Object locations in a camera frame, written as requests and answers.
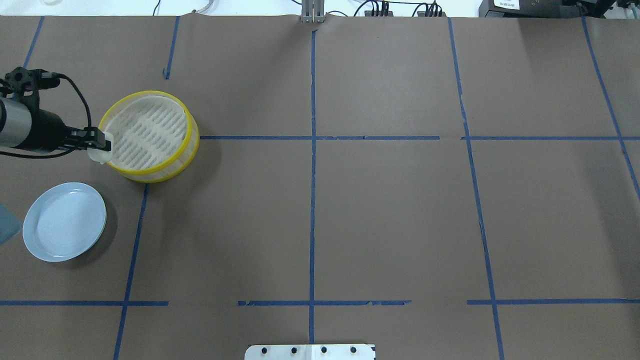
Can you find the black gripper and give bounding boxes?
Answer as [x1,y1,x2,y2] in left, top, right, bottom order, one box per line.
[27,109,112,153]

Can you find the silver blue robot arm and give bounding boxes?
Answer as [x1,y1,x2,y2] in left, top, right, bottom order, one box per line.
[0,98,113,154]

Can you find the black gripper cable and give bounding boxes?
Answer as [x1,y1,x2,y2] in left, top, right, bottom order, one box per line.
[0,73,93,159]

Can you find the brown paper table cover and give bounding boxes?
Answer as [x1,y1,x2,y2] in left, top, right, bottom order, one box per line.
[1,14,639,360]

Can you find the light blue plate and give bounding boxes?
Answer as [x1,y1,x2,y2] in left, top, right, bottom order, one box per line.
[22,182,107,263]

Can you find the yellow rimmed steamer basket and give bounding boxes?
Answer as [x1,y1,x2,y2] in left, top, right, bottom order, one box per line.
[98,90,201,183]

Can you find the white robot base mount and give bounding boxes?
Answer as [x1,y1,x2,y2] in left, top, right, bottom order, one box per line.
[244,343,377,360]

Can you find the black device with label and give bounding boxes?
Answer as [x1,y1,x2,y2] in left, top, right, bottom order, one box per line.
[478,0,639,19]

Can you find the silver aluminium post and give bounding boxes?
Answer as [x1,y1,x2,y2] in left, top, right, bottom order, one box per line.
[298,0,326,23]

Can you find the pale white bun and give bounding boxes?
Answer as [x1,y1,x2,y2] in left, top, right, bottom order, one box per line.
[86,132,115,165]

